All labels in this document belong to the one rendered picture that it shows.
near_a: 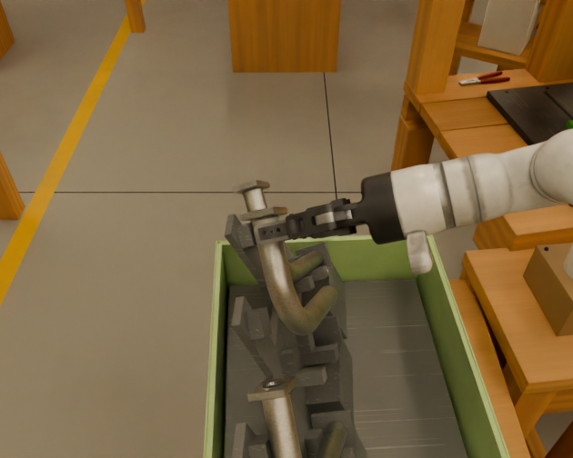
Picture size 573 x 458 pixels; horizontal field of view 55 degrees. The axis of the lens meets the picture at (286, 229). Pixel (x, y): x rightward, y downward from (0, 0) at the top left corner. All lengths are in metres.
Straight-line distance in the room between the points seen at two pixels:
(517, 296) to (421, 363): 0.26
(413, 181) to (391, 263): 0.56
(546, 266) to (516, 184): 0.54
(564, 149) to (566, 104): 1.17
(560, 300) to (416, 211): 0.59
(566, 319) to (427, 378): 0.27
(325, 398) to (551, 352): 0.45
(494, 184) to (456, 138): 0.94
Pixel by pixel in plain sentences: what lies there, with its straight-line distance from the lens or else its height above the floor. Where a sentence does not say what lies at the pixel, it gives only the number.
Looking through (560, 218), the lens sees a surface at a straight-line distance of 1.31.
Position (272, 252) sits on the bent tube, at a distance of 0.61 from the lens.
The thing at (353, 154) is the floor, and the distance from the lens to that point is 2.90.
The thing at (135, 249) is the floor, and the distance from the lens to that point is 2.44.
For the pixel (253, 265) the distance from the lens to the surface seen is 0.84.
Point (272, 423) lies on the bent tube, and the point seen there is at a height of 1.17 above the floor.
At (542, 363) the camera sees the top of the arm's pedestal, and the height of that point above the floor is 0.85.
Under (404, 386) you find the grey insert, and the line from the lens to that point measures 1.00.
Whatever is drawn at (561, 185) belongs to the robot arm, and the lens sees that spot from 0.56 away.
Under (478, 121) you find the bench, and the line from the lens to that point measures 1.59.
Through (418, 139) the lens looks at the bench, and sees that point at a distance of 1.76.
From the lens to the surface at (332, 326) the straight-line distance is 0.92.
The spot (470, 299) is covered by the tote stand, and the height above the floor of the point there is 0.79.
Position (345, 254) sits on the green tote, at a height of 0.92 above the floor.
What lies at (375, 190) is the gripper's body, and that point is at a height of 1.34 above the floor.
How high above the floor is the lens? 1.70
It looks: 44 degrees down
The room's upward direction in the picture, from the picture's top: straight up
